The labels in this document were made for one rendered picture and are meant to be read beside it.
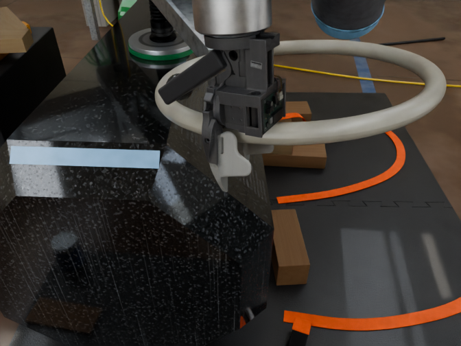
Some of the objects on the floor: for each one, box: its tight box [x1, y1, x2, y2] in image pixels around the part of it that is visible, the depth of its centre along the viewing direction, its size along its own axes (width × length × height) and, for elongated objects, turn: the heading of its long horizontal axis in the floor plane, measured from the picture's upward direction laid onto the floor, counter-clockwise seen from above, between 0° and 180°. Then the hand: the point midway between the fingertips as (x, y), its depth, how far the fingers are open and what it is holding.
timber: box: [271, 209, 310, 286], centre depth 164 cm, size 30×12×12 cm, turn 4°
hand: (230, 173), depth 58 cm, fingers closed on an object, 5 cm apart
